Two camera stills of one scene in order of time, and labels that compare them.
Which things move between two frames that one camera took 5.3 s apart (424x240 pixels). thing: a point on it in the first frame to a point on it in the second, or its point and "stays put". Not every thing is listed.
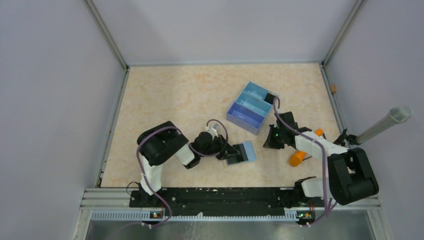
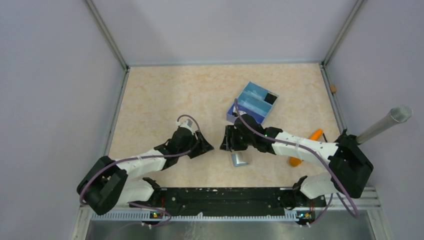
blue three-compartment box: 249,111 stays put
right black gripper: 270,143 to 229,142
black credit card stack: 270,97 stays put
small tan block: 333,88 stays put
